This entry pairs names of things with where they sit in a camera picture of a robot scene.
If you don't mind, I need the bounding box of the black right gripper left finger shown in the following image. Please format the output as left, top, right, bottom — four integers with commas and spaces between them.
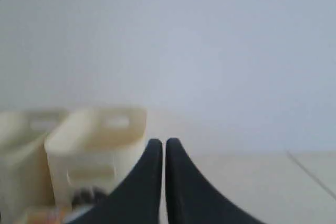
68, 139, 162, 223

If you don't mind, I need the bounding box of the cream bin with square mark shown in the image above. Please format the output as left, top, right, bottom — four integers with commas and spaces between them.
1, 108, 68, 223

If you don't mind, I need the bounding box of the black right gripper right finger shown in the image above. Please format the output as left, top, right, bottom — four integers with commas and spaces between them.
165, 138, 262, 223

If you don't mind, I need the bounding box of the orange snack bag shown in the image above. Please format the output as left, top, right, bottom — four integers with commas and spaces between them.
25, 185, 108, 224

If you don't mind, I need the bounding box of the cream bin with circle mark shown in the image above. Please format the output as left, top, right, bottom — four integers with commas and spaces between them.
45, 106, 147, 208

